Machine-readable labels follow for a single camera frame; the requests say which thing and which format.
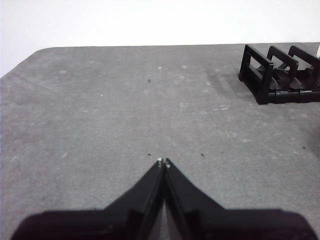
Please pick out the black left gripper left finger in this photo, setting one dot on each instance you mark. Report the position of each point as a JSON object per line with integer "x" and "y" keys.
{"x": 130, "y": 220}

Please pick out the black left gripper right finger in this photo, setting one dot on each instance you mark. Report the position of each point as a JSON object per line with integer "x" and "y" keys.
{"x": 200, "y": 220}

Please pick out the black plate rack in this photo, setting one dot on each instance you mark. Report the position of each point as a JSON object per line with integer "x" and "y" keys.
{"x": 265, "y": 82}

